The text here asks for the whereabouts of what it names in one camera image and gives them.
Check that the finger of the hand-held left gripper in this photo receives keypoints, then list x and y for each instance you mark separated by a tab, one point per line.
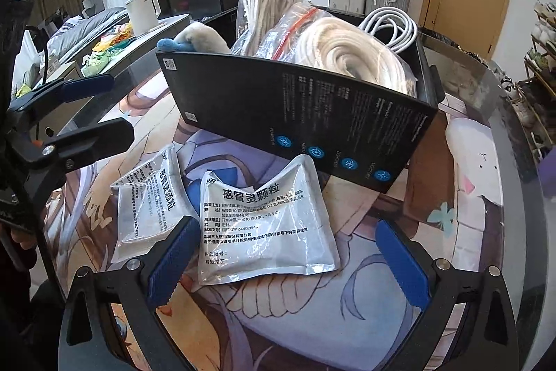
87	140
87	86

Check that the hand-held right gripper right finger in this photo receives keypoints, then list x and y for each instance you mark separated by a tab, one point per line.
402	262

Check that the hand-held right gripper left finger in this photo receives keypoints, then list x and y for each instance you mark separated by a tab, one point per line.
169	262

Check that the large silver medicine sachet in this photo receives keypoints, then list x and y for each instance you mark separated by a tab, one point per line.
260	223

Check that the white plush toy blue nose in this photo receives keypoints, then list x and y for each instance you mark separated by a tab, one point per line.
204	38

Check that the black cardboard box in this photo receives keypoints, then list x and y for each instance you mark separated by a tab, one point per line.
325	127

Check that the green bag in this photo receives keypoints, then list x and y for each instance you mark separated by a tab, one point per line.
95	64

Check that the yellow snack bag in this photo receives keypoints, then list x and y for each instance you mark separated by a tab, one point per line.
105	46

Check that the bed with grey bedding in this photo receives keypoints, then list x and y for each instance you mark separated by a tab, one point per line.
87	27

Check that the white electric kettle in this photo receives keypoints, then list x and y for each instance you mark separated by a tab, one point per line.
141	12

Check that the grey side table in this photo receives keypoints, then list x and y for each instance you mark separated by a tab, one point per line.
171	24

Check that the printed table mat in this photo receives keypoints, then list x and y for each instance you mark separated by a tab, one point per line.
304	310

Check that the purple yoga mat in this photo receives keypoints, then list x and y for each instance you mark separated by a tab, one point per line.
549	184

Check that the wooden shoe rack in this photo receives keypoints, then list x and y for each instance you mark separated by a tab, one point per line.
532	82

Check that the rows of assorted shoes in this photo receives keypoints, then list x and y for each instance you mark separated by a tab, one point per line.
541	34

